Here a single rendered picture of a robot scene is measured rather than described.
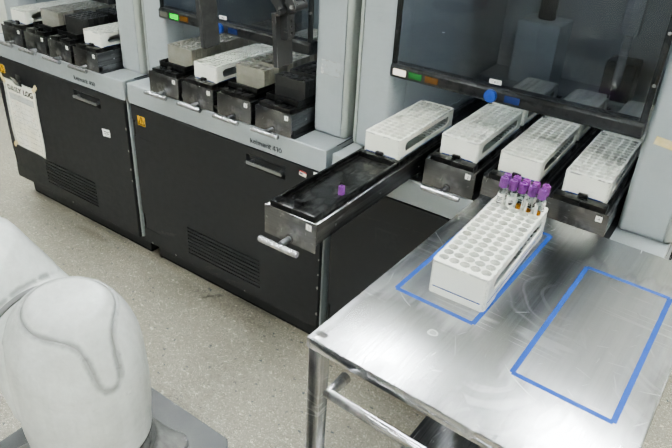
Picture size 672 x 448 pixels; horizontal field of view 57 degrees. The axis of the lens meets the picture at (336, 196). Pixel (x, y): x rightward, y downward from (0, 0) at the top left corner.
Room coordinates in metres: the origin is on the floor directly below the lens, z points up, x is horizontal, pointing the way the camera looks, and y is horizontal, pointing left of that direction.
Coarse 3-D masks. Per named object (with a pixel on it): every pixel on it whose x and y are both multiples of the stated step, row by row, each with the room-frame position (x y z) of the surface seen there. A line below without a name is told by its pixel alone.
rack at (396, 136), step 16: (400, 112) 1.55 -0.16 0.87; (416, 112) 1.55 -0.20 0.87; (432, 112) 1.57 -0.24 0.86; (448, 112) 1.57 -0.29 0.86; (384, 128) 1.43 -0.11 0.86; (400, 128) 1.44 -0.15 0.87; (416, 128) 1.45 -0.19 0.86; (432, 128) 1.54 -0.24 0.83; (368, 144) 1.40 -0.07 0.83; (384, 144) 1.38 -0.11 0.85; (400, 144) 1.36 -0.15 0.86; (416, 144) 1.43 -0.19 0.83
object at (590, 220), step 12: (624, 180) 1.31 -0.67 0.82; (552, 192) 1.25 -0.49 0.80; (564, 192) 1.23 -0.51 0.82; (624, 192) 1.27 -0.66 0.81; (552, 204) 1.22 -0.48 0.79; (564, 204) 1.21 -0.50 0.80; (576, 204) 1.20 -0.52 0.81; (588, 204) 1.19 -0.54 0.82; (600, 204) 1.19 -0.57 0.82; (612, 204) 1.22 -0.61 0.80; (552, 216) 1.22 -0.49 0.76; (564, 216) 1.20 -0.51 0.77; (576, 216) 1.19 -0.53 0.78; (588, 216) 1.18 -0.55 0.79; (600, 216) 1.16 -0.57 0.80; (612, 216) 1.19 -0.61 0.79; (588, 228) 1.17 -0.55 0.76; (600, 228) 1.16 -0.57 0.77
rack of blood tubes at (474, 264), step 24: (480, 216) 1.00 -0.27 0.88; (504, 216) 1.00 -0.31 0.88; (528, 216) 1.00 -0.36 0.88; (456, 240) 0.91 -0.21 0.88; (480, 240) 0.91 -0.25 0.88; (504, 240) 0.92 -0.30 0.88; (528, 240) 1.00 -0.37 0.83; (432, 264) 0.85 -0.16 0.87; (456, 264) 0.83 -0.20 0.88; (480, 264) 0.85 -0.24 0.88; (504, 264) 0.84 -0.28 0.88; (432, 288) 0.84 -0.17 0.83; (456, 288) 0.82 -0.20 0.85; (480, 288) 0.80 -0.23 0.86
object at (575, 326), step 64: (576, 256) 0.97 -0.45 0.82; (640, 256) 0.98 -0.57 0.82; (384, 320) 0.76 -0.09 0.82; (448, 320) 0.77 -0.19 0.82; (512, 320) 0.78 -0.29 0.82; (576, 320) 0.79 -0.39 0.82; (640, 320) 0.79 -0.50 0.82; (320, 384) 0.70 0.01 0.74; (384, 384) 0.63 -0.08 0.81; (448, 384) 0.63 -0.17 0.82; (512, 384) 0.64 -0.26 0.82; (576, 384) 0.65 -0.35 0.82; (640, 384) 0.65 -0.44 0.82
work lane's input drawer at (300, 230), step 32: (448, 128) 1.57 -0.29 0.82; (352, 160) 1.37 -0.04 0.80; (384, 160) 1.36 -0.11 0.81; (416, 160) 1.40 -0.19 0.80; (288, 192) 1.17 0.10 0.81; (320, 192) 1.20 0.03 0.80; (352, 192) 1.18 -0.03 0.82; (384, 192) 1.27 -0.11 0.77; (288, 224) 1.09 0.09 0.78; (320, 224) 1.06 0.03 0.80
